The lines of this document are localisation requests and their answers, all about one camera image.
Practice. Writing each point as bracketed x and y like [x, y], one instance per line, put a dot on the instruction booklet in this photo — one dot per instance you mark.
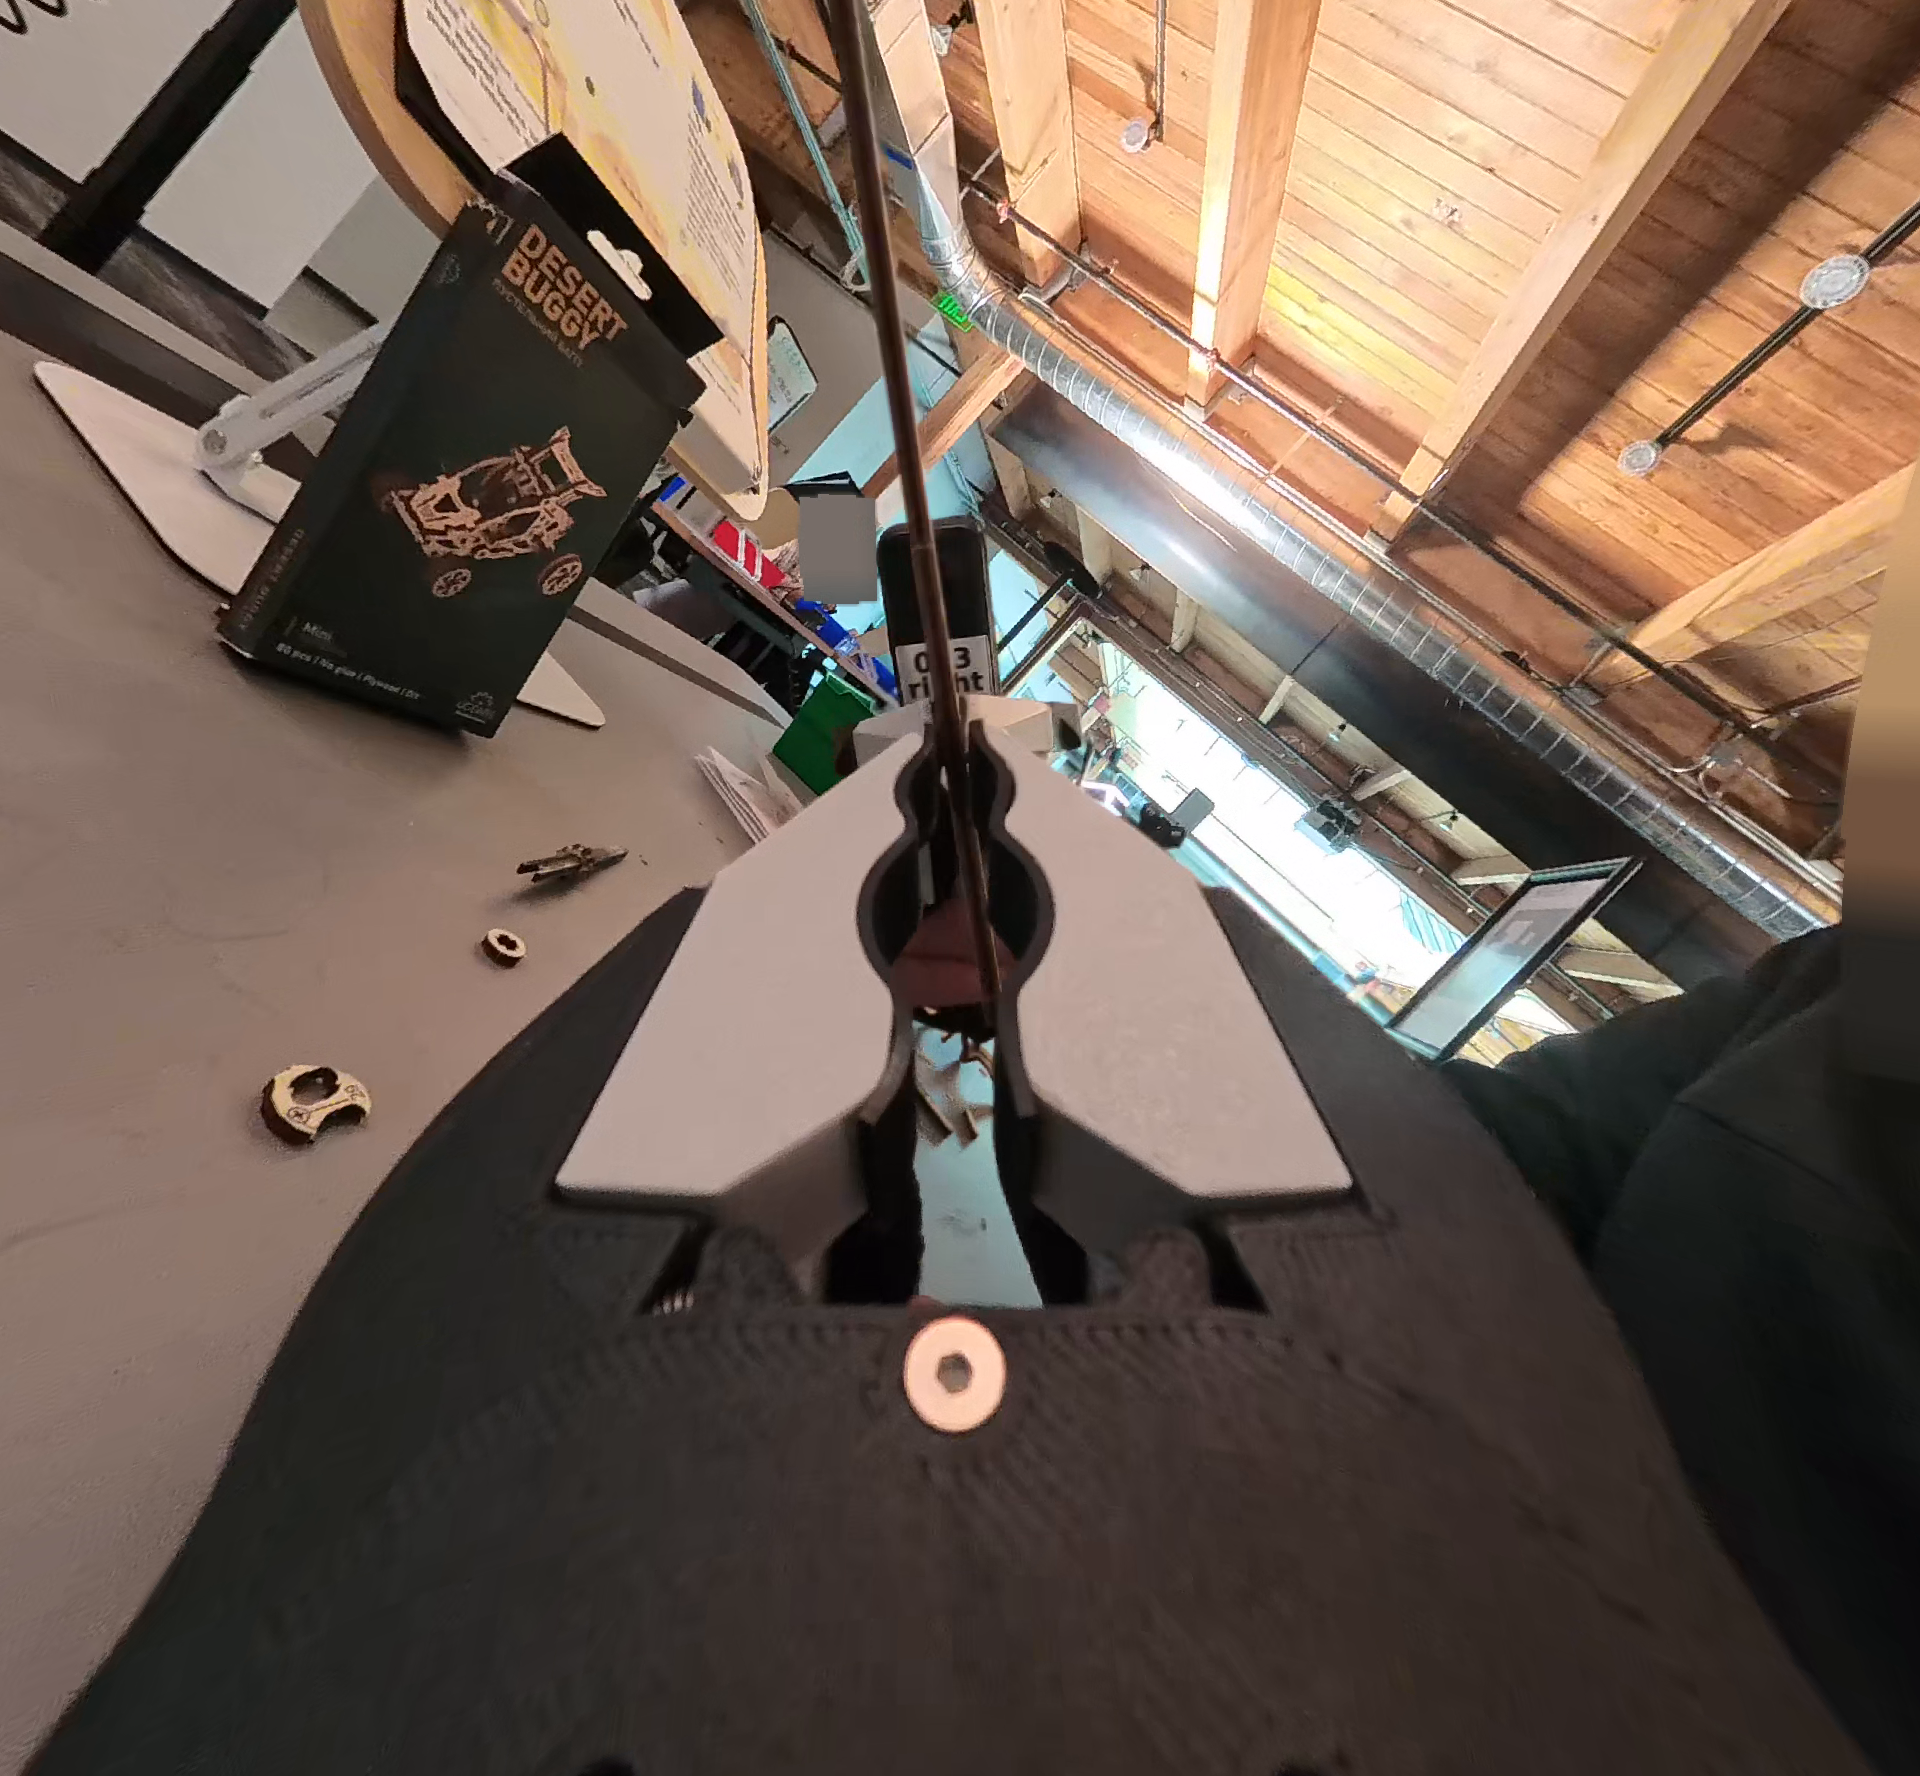
[750, 792]

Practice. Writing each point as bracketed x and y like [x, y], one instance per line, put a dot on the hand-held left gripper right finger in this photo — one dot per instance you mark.
[1186, 1041]

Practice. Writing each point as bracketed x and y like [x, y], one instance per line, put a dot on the black desk frame leg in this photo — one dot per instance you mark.
[166, 112]

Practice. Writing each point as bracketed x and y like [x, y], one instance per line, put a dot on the green exit sign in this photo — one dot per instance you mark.
[953, 313]

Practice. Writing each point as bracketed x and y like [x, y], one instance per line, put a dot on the rounded wooden board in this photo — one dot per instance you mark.
[339, 34]

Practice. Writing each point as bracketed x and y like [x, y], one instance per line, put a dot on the person's right forearm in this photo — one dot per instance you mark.
[1725, 1281]

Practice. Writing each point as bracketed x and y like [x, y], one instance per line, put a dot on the dark model kit box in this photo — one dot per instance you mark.
[450, 454]

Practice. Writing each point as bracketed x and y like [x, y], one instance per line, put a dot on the wooden crescent part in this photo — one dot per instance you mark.
[285, 1110]

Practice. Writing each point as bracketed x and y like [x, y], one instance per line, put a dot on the wooden parts sheet round holes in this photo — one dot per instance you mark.
[946, 660]

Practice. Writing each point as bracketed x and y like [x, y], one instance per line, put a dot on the black monitor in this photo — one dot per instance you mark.
[1515, 958]

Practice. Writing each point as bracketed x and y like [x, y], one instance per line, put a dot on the flat wooden model frame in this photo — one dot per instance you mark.
[569, 862]

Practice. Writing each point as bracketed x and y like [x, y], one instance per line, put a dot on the whiteboard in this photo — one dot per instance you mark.
[794, 382]

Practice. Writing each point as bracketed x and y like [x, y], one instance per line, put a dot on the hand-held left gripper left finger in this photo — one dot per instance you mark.
[750, 1041]

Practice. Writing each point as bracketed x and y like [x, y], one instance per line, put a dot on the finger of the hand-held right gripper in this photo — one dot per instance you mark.
[878, 733]
[1036, 724]

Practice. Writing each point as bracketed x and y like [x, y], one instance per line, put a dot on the green plastic bin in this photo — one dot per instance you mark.
[824, 743]

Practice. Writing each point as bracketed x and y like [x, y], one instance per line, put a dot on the red storage bin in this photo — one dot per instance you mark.
[746, 555]

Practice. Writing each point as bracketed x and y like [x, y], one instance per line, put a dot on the printed instruction poster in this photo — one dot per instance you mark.
[569, 34]

